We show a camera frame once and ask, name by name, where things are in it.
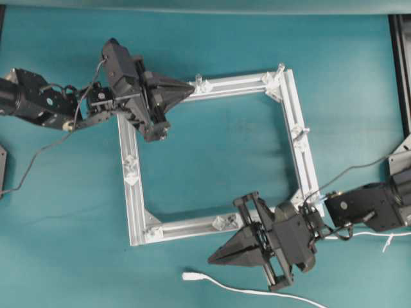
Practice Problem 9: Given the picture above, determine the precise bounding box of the clear pin top right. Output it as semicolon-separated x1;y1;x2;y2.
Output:
276;63;286;78

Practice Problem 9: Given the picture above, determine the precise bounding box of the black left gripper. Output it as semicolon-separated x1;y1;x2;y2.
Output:
101;38;195;142

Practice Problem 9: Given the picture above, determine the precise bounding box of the clear pin top middle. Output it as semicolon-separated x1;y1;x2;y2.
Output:
195;74;203;92

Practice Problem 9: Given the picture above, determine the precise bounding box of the clear pin left middle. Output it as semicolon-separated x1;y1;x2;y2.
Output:
123;155;137;169

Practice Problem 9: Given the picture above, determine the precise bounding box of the black vertical rail right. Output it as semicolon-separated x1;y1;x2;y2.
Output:
388;14;410;137

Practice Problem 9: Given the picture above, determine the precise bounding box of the grey camera cable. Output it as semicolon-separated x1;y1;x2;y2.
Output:
0;56;112;194
301;155;392;212

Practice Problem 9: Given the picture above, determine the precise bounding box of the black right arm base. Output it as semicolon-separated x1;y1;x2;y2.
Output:
388;135;411;177

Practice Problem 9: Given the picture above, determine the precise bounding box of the white ethernet cable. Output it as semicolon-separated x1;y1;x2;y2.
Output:
181;229;411;308

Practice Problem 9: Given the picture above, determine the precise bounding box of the clear pin right middle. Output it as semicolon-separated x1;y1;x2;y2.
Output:
292;126;310;139

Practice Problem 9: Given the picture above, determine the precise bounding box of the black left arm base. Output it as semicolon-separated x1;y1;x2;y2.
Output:
0;145;7;198

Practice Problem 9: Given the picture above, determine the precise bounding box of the square aluminium extrusion frame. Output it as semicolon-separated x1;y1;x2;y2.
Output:
117;69;324;246

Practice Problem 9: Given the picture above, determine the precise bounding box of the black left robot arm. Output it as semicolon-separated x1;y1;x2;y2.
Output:
1;38;195;142

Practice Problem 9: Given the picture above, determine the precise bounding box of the grey left camera cable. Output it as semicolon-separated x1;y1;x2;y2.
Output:
0;56;112;194

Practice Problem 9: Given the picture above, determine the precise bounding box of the grey right camera cable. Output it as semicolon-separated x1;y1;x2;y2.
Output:
301;155;392;212

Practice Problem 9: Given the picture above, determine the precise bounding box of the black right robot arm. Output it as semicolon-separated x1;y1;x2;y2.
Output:
207;175;410;291

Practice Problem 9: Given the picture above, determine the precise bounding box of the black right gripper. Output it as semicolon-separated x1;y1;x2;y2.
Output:
207;192;315;283

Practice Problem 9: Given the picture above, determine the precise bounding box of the clear pin bottom left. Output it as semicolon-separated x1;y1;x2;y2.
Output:
146;227;164;243

